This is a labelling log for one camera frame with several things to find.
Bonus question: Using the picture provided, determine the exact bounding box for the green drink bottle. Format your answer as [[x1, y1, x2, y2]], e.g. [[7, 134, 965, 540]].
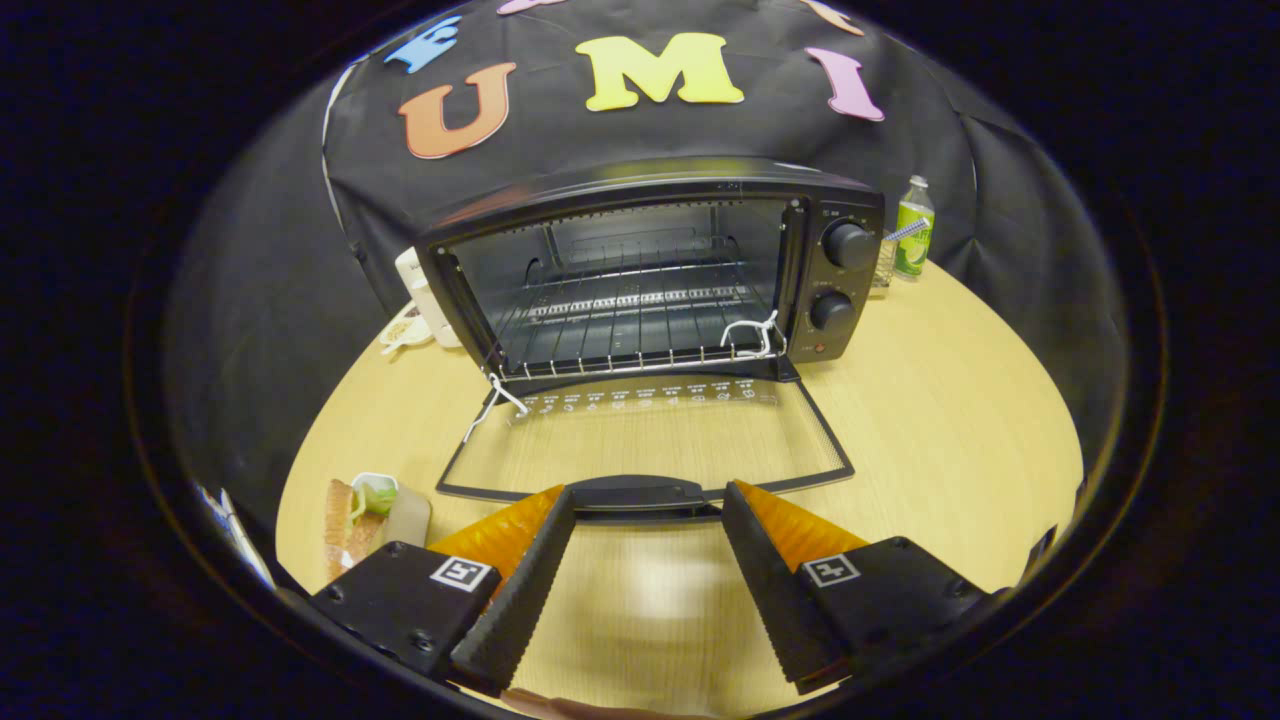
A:
[[893, 176, 936, 279]]

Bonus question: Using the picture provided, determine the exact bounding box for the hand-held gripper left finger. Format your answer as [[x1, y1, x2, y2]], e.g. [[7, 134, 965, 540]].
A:
[[310, 485, 578, 698]]

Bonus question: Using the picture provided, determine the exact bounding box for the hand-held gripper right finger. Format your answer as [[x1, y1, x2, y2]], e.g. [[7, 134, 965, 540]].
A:
[[720, 480, 1001, 696]]

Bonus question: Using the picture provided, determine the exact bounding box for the white string tie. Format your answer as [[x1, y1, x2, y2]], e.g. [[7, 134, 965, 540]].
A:
[[463, 372, 531, 443], [720, 310, 787, 361]]

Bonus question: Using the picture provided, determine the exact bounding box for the white rectangular tray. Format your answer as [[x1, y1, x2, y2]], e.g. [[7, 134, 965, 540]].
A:
[[345, 472, 433, 561]]

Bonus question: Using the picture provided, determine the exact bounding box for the white pop-up toaster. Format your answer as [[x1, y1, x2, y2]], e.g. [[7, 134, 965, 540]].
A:
[[395, 247, 463, 349]]

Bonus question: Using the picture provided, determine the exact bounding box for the small white dish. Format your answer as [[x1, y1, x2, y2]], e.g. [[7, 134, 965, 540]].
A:
[[379, 303, 435, 354]]

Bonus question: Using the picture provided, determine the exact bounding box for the black toaster oven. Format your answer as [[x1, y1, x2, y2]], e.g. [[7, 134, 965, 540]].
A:
[[415, 157, 887, 526]]

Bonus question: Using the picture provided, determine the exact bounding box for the white bread sandwich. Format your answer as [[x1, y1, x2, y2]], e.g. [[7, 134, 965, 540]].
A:
[[323, 478, 399, 583]]

